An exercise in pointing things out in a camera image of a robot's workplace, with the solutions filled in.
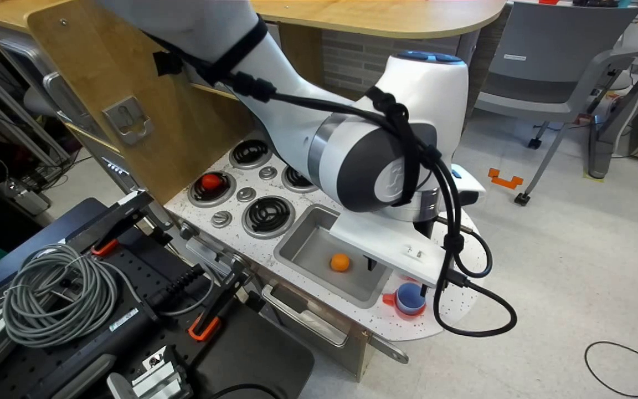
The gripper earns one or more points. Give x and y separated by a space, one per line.
424 228

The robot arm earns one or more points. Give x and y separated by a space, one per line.
291 116

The orange cup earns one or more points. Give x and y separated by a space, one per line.
389 300

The blue cup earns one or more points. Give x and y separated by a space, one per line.
409 299

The grey toy sink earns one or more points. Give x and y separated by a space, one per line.
313 249

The orange ball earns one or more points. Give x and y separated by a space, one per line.
340 262

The toy stove burner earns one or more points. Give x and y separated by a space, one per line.
250 153
296 180
197 194
268 216

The orange floor marker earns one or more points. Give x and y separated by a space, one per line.
504 180

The grey stove knob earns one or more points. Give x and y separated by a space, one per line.
267 173
221 219
246 194

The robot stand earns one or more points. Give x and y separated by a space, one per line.
252 360

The black clamp with orange tips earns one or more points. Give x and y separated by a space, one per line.
114 219
220 302

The red toy tomato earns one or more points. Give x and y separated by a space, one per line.
211 181

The wooden round table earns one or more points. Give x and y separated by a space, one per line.
385 14

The grey chair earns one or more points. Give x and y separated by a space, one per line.
551 55

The black power brick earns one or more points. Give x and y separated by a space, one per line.
103 338

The grey metal hook plate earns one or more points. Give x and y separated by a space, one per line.
127 119

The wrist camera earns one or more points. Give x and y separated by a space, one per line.
385 244

